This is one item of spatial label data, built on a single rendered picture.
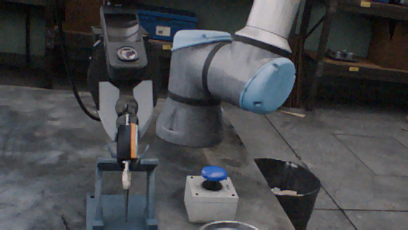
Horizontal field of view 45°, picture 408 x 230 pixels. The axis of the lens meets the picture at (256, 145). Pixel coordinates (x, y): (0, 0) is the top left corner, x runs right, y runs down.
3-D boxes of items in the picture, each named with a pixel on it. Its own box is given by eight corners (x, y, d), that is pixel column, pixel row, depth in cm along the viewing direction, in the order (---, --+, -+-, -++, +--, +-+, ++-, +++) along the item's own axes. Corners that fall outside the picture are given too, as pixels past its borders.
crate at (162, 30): (190, 37, 428) (193, 11, 420) (194, 45, 394) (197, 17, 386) (129, 28, 415) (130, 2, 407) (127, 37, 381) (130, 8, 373)
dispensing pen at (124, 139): (116, 220, 65) (118, 99, 68) (114, 223, 69) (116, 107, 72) (133, 220, 66) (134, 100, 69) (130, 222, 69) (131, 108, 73)
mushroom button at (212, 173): (225, 204, 76) (229, 175, 74) (199, 203, 75) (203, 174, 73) (220, 191, 80) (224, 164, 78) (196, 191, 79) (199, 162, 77)
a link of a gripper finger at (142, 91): (151, 124, 76) (143, 67, 72) (159, 138, 71) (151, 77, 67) (131, 128, 75) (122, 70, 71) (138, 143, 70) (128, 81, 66)
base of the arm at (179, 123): (153, 120, 113) (157, 78, 110) (216, 124, 118) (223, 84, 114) (158, 145, 100) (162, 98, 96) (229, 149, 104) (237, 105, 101)
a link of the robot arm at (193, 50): (193, 81, 113) (201, 22, 108) (239, 97, 106) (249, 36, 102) (155, 86, 104) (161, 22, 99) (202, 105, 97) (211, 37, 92)
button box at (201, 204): (234, 223, 76) (239, 195, 74) (189, 223, 74) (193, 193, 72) (224, 198, 83) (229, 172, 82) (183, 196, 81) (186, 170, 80)
